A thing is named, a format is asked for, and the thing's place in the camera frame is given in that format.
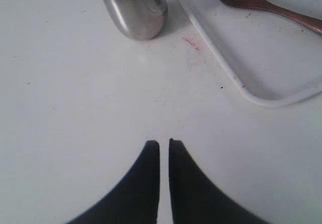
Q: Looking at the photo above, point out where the white rectangular plastic tray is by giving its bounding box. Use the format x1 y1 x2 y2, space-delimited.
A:
178 0 321 107

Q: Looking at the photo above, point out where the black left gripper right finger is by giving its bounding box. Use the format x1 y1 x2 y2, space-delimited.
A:
169 138 266 223

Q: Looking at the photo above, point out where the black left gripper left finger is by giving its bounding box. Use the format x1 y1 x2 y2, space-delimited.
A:
69 140 160 223

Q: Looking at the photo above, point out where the small steel cup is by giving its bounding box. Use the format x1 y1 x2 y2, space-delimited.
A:
103 0 168 41

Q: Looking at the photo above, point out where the brown wooden spoon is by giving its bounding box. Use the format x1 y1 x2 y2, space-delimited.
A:
220 0 321 35

